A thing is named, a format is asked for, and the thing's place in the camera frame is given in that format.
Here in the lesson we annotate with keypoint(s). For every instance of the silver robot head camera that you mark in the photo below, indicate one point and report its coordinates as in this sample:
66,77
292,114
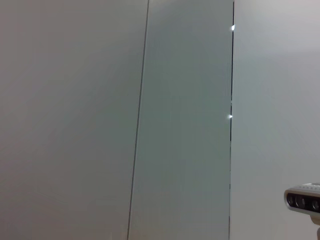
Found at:
302,198

